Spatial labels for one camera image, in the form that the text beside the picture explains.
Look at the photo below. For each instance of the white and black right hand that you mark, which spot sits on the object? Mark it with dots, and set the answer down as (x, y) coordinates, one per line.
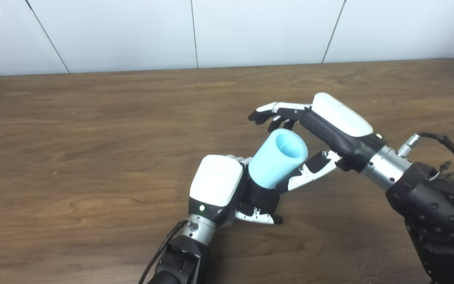
(341, 118)

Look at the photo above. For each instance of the white and black left hand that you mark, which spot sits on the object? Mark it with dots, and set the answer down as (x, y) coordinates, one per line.
(215, 181)

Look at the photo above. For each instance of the black nozzle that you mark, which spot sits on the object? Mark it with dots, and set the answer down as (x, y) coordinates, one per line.
(260, 197)

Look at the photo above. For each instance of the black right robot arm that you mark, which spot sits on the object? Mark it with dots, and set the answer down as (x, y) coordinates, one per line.
(432, 205)

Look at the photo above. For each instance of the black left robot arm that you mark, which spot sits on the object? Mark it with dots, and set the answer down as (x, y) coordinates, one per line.
(181, 260)

